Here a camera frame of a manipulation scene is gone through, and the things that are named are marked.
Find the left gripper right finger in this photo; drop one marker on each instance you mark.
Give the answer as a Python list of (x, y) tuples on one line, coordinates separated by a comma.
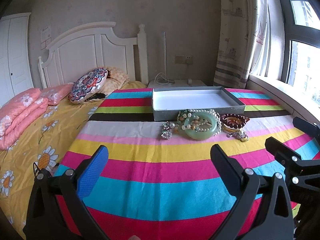
[(273, 220)]

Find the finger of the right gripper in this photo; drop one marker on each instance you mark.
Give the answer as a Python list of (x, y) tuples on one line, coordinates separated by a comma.
[(301, 176), (308, 128)]

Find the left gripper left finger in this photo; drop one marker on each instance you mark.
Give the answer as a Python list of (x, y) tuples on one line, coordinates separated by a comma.
[(56, 208)]

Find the green jade bangle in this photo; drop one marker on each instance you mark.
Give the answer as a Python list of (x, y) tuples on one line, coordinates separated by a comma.
[(201, 125)]

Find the silver rhinestone pearl brooch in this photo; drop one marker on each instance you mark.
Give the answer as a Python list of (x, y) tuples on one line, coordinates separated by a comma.
[(167, 129)]

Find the yellow daisy bedsheet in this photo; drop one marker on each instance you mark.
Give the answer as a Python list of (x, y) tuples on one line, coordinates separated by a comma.
[(46, 142)]

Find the colourful striped cloth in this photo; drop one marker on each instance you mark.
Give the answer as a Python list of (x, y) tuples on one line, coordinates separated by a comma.
[(169, 189)]

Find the pink folded quilt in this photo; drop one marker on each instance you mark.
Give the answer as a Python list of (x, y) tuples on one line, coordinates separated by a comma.
[(18, 113)]

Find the printed window curtain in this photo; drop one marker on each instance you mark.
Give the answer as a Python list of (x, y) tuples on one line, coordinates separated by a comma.
[(252, 42)]

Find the pink floral pillow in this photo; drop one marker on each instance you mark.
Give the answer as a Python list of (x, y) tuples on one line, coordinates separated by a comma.
[(57, 93)]

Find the round patterned cushion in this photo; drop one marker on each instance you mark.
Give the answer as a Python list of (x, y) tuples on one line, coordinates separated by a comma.
[(88, 85)]

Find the white wardrobe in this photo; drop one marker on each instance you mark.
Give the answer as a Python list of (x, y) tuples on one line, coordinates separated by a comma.
[(14, 57)]

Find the grey shallow cardboard box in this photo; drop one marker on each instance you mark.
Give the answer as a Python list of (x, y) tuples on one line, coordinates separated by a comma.
[(168, 102)]

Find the beige patterned pillow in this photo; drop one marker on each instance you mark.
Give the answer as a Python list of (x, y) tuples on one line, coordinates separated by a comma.
[(115, 80)]

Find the white thin desk lamp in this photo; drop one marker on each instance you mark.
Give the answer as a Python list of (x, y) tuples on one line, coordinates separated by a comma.
[(162, 78)]

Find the white nightstand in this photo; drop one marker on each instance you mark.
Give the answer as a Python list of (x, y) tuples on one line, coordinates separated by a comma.
[(176, 83)]

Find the white bed headboard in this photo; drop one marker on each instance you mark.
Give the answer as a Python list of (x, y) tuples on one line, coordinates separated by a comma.
[(91, 45)]

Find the gold wire bangle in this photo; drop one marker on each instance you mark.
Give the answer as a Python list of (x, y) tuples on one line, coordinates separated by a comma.
[(231, 130)]

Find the dark window frame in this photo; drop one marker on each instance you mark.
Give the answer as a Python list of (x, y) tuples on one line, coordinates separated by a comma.
[(301, 25)]

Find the wall socket panel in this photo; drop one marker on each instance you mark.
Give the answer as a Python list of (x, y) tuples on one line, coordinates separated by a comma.
[(183, 59)]

